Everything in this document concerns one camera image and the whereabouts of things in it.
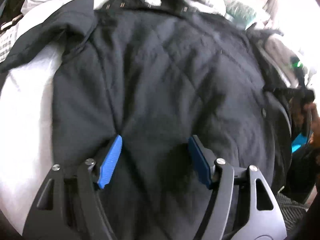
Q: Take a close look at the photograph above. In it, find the green leaf-pattern cushion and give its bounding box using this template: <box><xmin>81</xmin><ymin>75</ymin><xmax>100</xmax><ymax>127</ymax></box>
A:
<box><xmin>225</xmin><ymin>1</ymin><xmax>257</xmax><ymax>30</ymax></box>

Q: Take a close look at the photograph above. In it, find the grey checkered cloth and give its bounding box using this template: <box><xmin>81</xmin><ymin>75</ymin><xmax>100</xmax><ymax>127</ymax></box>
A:
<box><xmin>0</xmin><ymin>26</ymin><xmax>18</xmax><ymax>62</ymax></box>

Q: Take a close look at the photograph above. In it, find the person's right hand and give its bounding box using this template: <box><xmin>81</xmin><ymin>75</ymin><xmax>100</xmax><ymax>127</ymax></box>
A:
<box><xmin>304</xmin><ymin>103</ymin><xmax>320</xmax><ymax>148</ymax></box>

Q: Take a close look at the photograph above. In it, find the black quilted jacket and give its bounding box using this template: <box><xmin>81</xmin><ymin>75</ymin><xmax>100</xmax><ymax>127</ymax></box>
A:
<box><xmin>1</xmin><ymin>0</ymin><xmax>291</xmax><ymax>239</ymax></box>

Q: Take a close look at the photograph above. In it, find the white grid bed cover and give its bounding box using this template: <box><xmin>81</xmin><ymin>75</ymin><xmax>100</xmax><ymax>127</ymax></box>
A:
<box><xmin>1</xmin><ymin>37</ymin><xmax>65</xmax><ymax>238</ymax></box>

